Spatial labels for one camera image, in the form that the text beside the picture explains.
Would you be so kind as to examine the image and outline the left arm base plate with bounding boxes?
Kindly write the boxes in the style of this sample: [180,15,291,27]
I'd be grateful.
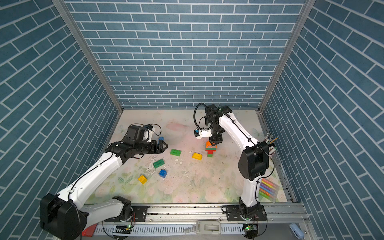
[105,206,148,223]

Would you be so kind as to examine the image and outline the light blue stapler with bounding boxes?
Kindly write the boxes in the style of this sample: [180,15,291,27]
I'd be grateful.
[289,223,305,240]

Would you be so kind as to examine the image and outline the small yellow lego brick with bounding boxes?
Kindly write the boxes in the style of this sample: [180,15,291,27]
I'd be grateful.
[138,175,148,185]

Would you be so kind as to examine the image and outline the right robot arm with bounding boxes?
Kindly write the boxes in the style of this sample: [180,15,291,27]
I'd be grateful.
[193,103,270,220]

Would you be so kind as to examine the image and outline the long green lego brick back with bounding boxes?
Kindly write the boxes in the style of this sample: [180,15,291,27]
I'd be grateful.
[170,149,182,157]

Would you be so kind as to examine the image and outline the small blue lego brick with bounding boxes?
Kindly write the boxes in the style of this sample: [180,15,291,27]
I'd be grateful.
[159,170,168,178]

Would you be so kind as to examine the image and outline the red tape dispenser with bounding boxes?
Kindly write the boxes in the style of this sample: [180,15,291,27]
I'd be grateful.
[82,224,98,237]

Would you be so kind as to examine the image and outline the pink pen cup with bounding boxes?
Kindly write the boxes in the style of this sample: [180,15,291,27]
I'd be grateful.
[265,134,278,156]

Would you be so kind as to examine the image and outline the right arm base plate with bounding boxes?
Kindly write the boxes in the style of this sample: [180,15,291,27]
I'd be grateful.
[221,204,268,222]

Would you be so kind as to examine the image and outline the yellow rounded lego brick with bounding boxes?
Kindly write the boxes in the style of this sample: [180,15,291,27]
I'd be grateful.
[192,153,203,161]

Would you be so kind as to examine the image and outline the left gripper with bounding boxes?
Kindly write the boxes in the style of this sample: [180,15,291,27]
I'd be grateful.
[134,139,169,155]

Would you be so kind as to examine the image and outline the long red lego brick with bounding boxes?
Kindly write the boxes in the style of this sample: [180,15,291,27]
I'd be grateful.
[206,149,216,155]

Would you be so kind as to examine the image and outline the pack of coloured markers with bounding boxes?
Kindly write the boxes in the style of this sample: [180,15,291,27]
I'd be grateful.
[259,179,280,202]

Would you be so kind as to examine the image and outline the white slotted cable duct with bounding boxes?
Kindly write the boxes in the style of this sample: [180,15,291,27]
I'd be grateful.
[94,224,245,237]

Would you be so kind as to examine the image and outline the long green lego brick middle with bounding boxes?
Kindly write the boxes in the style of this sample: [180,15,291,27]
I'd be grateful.
[153,159,165,169]

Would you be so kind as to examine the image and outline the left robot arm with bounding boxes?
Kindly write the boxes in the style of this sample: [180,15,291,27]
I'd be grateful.
[40,124,168,240]

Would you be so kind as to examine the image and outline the orange round lego piece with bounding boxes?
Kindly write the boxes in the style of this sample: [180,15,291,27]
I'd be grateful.
[206,141,214,148]

